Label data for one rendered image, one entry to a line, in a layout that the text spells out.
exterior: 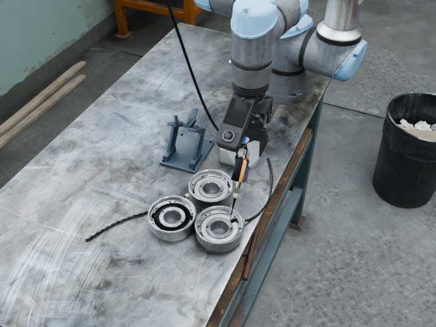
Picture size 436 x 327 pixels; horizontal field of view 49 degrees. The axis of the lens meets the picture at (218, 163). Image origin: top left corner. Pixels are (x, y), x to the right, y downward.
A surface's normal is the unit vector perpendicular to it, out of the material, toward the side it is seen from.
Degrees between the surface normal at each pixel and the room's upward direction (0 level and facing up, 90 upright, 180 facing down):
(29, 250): 0
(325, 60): 89
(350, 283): 0
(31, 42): 90
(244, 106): 31
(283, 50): 90
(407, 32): 0
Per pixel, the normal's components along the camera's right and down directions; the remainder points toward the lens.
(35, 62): 0.91, 0.29
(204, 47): 0.00, -0.73
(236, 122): -0.16, -0.29
